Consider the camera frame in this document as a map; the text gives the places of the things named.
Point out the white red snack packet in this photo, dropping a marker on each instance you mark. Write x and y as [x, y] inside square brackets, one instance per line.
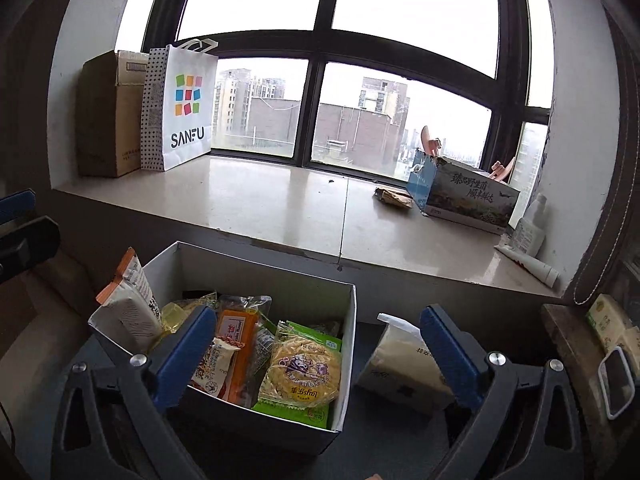
[217, 367]

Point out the white framed mirror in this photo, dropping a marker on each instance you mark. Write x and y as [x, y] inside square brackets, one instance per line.
[617, 385]

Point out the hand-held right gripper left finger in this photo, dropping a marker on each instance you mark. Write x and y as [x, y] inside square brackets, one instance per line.
[184, 357]

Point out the wooden side table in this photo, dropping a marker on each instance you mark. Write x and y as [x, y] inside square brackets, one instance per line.
[570, 355]

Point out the white plastic bottle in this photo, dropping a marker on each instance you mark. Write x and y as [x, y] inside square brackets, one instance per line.
[529, 232]

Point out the dark stitched panel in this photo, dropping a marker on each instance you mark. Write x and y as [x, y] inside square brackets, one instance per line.
[607, 160]

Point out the blue printed carton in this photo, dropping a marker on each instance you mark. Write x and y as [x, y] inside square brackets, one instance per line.
[465, 195]

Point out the green white packet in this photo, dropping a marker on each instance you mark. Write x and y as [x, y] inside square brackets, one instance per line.
[612, 322]

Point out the crumpled brown wrapper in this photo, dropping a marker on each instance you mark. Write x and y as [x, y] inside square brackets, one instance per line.
[394, 197]

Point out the green round crisp packet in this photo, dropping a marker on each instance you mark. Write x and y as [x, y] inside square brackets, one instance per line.
[302, 375]

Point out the white paper shopping bag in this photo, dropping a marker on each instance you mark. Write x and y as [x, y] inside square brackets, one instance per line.
[185, 110]

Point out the white tube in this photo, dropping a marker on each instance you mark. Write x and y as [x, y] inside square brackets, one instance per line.
[530, 266]

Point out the pink plastic hanger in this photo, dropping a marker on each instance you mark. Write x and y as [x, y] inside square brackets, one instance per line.
[429, 140]
[502, 169]

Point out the brown cardboard box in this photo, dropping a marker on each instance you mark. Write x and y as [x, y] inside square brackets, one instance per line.
[107, 120]

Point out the white snack packet orange end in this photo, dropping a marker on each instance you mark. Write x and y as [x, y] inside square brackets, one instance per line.
[132, 300]

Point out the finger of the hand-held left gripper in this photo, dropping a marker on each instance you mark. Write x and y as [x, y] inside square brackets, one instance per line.
[30, 247]
[17, 205]

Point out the grey cardboard storage box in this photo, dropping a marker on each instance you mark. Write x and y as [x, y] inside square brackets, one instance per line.
[280, 285]

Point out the green wafer packet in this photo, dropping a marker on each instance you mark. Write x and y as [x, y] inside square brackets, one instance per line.
[320, 337]

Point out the yellow crinkled snack packet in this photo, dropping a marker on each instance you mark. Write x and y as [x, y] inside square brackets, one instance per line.
[177, 312]

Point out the black framed window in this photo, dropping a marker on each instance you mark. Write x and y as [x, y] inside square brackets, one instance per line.
[312, 57]

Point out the beige stone window sill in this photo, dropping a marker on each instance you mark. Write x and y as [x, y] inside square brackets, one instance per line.
[240, 200]

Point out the white tissue pack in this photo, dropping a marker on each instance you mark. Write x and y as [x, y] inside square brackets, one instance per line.
[400, 370]

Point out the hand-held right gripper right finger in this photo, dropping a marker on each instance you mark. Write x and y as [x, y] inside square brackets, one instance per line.
[450, 360]

